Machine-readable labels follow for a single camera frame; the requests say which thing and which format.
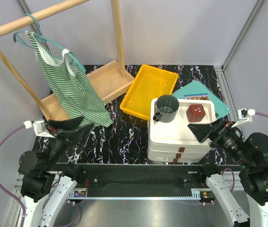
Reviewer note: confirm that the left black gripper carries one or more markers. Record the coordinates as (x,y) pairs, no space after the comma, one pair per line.
(79,136)

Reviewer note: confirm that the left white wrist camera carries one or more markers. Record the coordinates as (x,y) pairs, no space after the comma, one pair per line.
(38,127)

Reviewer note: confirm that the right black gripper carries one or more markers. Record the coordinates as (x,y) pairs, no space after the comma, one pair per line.
(220,126)

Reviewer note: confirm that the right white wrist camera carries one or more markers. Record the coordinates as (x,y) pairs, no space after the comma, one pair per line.
(244,116)

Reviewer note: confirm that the dark green mug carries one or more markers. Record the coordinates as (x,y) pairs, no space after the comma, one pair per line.
(166,109)

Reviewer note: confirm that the wooden clothes rack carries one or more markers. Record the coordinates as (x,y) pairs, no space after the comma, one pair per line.
(110,81)

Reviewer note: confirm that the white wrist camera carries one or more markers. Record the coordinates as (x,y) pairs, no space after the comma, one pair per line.
(244,116)
(38,127)

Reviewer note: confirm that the yellow plastic tray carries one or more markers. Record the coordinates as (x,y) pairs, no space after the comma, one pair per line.
(149,83)

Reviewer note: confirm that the teal cutting board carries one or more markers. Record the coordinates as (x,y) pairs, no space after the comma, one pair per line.
(197,89)

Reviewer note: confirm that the green white striped tank top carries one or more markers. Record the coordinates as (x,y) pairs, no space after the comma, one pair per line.
(67,79)

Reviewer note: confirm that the white drawer unit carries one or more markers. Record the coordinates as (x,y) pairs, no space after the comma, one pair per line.
(174,141)

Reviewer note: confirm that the teal plastic hanger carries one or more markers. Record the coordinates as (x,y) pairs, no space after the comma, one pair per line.
(43,40)

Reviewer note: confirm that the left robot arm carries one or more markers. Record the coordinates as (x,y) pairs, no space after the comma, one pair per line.
(42,206)

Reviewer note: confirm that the dark red cube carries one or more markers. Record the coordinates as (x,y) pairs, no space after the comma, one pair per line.
(195,113)

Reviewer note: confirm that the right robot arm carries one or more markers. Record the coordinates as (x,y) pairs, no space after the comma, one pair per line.
(252,156)

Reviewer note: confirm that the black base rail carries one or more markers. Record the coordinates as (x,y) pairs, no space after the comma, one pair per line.
(121,181)

